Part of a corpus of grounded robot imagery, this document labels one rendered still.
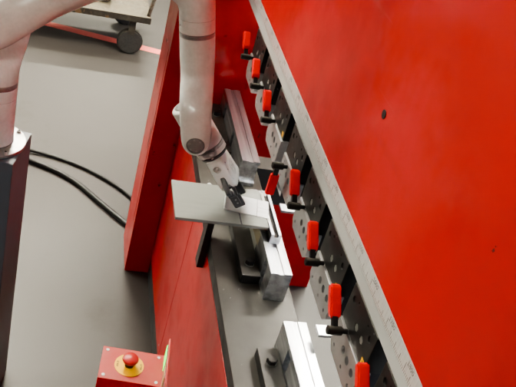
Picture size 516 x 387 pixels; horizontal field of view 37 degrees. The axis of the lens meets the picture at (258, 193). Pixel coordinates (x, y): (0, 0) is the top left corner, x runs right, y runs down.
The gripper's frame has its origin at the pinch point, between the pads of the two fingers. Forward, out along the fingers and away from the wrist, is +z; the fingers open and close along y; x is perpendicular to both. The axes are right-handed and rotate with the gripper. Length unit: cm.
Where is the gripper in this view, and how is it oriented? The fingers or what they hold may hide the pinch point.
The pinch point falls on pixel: (238, 195)
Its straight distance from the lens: 216.5
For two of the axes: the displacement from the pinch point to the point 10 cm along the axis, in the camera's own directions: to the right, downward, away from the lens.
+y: 0.2, -5.4, 8.4
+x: -9.0, 3.5, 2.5
